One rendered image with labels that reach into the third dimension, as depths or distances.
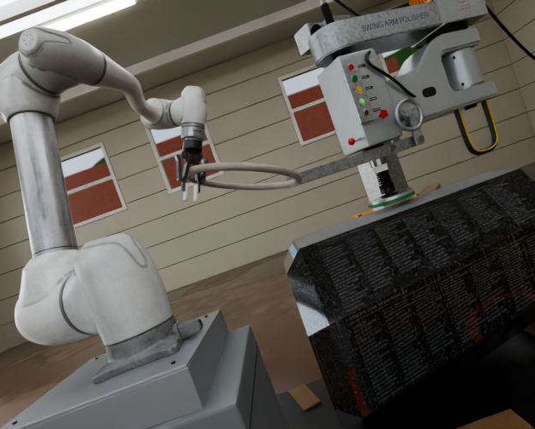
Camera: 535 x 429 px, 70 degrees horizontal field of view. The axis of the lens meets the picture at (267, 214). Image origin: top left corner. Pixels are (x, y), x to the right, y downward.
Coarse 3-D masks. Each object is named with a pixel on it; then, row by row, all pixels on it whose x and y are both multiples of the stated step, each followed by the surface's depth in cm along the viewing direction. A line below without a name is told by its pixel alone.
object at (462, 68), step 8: (464, 48) 191; (472, 48) 192; (448, 56) 193; (456, 56) 191; (464, 56) 190; (472, 56) 191; (448, 64) 194; (456, 64) 192; (464, 64) 191; (472, 64) 191; (448, 72) 195; (456, 72) 193; (464, 72) 191; (472, 72) 191; (480, 72) 192; (448, 80) 196; (456, 80) 193; (464, 80) 192; (472, 80) 191; (480, 80) 191; (456, 88) 194; (464, 88) 193
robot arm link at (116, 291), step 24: (96, 240) 80; (120, 240) 81; (96, 264) 77; (120, 264) 77; (144, 264) 81; (72, 288) 79; (96, 288) 76; (120, 288) 76; (144, 288) 78; (72, 312) 80; (96, 312) 77; (120, 312) 76; (144, 312) 77; (168, 312) 83; (120, 336) 76
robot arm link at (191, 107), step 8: (192, 88) 144; (200, 88) 146; (184, 96) 144; (192, 96) 143; (200, 96) 144; (176, 104) 145; (184, 104) 144; (192, 104) 143; (200, 104) 144; (176, 112) 145; (184, 112) 143; (192, 112) 143; (200, 112) 144; (176, 120) 147; (184, 120) 144; (192, 120) 143; (200, 120) 144
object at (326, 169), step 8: (392, 144) 176; (400, 144) 177; (408, 144) 179; (360, 152) 170; (368, 152) 172; (376, 152) 173; (384, 152) 174; (392, 152) 176; (336, 160) 166; (344, 160) 168; (352, 160) 169; (360, 160) 170; (368, 160) 171; (312, 168) 162; (320, 168) 163; (328, 168) 165; (336, 168) 166; (344, 168) 167; (304, 176) 161; (312, 176) 162; (320, 176) 163; (296, 184) 162
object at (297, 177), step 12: (192, 168) 142; (204, 168) 138; (216, 168) 136; (228, 168) 135; (240, 168) 135; (252, 168) 135; (264, 168) 136; (276, 168) 138; (192, 180) 162; (288, 180) 169; (300, 180) 156
